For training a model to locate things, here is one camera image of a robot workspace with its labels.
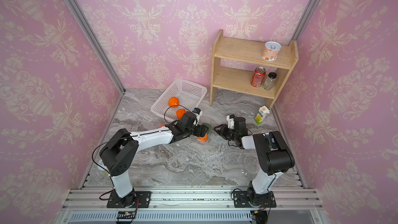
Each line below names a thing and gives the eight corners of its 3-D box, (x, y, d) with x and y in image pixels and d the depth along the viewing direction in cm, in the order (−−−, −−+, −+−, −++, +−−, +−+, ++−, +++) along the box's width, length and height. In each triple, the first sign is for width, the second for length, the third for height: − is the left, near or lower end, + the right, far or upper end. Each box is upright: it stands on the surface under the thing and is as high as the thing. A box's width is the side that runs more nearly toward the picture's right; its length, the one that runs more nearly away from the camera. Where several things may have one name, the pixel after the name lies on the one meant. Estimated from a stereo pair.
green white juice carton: (258, 125, 103) (264, 112, 92) (253, 120, 106) (259, 107, 94) (263, 123, 104) (270, 110, 93) (258, 118, 107) (265, 104, 96)
